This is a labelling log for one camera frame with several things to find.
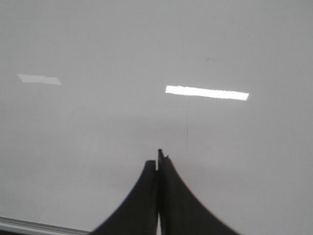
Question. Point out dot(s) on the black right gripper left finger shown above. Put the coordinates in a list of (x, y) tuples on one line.
[(138, 213)]

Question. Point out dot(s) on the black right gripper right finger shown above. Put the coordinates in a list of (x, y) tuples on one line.
[(181, 213)]

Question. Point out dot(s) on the white whiteboard with aluminium frame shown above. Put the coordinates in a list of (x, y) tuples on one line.
[(92, 89)]

